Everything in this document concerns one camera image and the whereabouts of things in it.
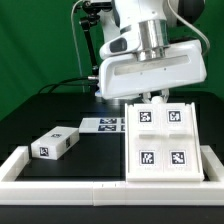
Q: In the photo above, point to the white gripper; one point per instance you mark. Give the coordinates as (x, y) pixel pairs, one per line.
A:
(124, 75)

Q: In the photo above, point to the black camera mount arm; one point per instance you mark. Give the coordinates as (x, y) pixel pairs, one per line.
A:
(92, 8)

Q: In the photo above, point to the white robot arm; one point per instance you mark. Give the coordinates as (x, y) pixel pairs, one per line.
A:
(137, 57)

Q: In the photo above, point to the white cabinet body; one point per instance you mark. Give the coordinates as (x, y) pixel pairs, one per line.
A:
(131, 176)

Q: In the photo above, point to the white U-shaped frame fence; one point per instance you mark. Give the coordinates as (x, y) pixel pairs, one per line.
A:
(13, 192)

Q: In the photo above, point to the white flat marker plate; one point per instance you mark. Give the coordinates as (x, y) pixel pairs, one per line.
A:
(102, 125)

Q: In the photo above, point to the white box with marker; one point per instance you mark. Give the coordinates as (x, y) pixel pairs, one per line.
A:
(55, 143)

